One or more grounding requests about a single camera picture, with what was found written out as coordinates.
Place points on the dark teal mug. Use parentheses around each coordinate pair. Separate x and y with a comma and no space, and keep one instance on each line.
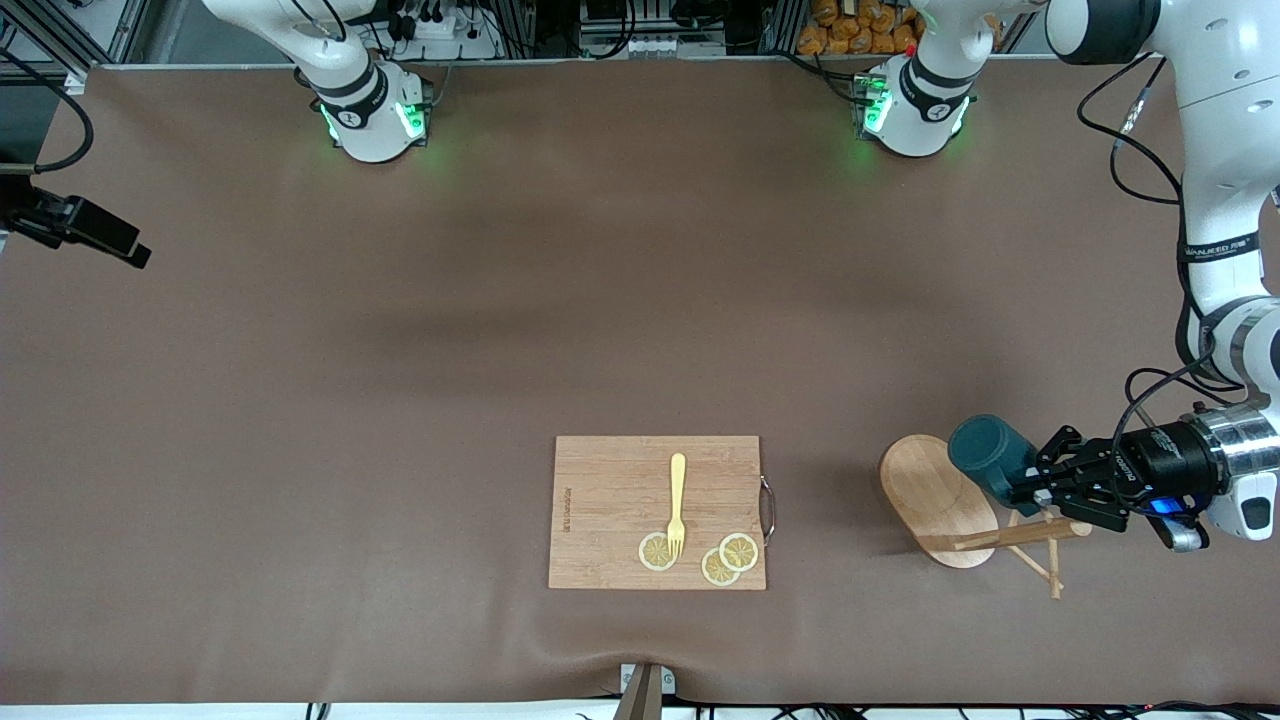
(985,450)

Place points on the wooden cutting board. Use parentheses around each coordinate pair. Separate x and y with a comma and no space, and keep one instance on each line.
(610,500)

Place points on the white electronics box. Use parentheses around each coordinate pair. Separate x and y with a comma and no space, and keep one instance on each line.
(650,45)

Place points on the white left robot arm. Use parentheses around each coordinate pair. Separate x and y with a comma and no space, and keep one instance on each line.
(1230,150)

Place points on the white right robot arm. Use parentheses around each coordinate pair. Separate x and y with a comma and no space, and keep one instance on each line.
(370,110)

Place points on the aluminium frame post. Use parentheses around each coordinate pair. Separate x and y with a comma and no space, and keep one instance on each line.
(75,50)
(1215,65)

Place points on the brown table mat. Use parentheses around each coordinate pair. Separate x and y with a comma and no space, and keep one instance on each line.
(300,450)

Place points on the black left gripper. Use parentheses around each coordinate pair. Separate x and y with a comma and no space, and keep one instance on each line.
(1158,457)

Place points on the lemon slice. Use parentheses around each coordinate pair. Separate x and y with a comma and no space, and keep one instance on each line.
(714,572)
(652,553)
(742,552)

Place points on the wooden mug tree rack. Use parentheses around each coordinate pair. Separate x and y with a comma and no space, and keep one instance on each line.
(935,500)

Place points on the metal table bracket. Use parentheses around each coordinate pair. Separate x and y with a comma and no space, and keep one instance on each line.
(645,695)

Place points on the white power strip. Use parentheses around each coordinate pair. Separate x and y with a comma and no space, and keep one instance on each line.
(460,40)

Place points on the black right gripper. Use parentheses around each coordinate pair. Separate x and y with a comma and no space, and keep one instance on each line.
(14,193)

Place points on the yellow plastic fork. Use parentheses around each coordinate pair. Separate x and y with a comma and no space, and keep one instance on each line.
(678,480)

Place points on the orange snack bags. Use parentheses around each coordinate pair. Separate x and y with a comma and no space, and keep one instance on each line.
(850,30)

